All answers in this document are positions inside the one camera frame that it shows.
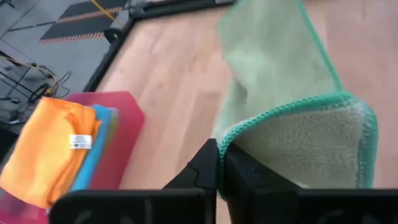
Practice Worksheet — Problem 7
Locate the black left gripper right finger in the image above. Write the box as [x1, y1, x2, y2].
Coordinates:
[222, 142, 301, 191]

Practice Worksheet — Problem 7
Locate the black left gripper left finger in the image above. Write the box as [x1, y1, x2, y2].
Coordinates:
[163, 138, 220, 191]

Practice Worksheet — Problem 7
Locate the blue microfiber towel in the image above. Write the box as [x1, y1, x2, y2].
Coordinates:
[71, 104, 121, 191]

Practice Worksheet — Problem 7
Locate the pale green microfiber towel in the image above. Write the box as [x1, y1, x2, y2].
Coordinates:
[213, 0, 379, 200]

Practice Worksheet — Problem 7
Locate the orange microfiber towel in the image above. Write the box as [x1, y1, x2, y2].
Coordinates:
[0, 96, 102, 209]

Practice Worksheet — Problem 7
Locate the red plastic bin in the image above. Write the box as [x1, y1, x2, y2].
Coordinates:
[0, 90, 146, 224]

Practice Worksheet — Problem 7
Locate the black striped floor mat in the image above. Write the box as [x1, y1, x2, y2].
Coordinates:
[39, 0, 131, 45]

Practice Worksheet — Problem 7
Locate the yellow cable connector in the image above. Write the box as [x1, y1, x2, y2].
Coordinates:
[45, 82, 60, 97]

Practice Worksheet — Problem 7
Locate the thick yellow hanging cable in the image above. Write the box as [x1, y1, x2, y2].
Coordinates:
[90, 0, 125, 28]

